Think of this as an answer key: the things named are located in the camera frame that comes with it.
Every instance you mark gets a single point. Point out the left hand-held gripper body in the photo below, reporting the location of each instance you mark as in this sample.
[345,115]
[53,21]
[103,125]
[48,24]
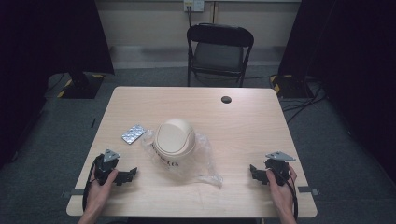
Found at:
[104,169]

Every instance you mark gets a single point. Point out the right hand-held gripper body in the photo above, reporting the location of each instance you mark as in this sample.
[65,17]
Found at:
[278,168]

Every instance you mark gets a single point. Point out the person's left hand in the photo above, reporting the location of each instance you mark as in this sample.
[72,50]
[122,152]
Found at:
[98,193]

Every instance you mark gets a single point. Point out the person's right hand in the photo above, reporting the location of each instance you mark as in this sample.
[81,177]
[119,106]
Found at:
[280,196]

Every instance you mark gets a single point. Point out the grey tape strip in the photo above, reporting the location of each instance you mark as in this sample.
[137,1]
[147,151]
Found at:
[308,190]
[73,192]

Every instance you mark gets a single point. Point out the silver blister pack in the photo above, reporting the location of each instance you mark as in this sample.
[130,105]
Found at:
[134,134]

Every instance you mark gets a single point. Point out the beige swing-lid trash bin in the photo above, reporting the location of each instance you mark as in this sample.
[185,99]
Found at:
[174,138]

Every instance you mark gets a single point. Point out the clear plastic bag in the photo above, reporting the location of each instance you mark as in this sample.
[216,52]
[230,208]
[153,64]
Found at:
[202,165]

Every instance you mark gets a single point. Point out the black stand base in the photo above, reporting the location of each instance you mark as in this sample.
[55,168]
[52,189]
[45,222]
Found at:
[289,87]
[79,87]

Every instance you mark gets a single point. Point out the black folding chair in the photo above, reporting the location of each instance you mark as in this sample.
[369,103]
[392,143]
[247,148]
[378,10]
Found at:
[218,56]

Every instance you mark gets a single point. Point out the black curtain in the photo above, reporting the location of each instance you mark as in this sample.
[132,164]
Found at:
[46,46]
[351,62]

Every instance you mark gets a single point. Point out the wall power socket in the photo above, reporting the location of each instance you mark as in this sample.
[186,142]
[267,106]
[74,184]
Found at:
[193,5]

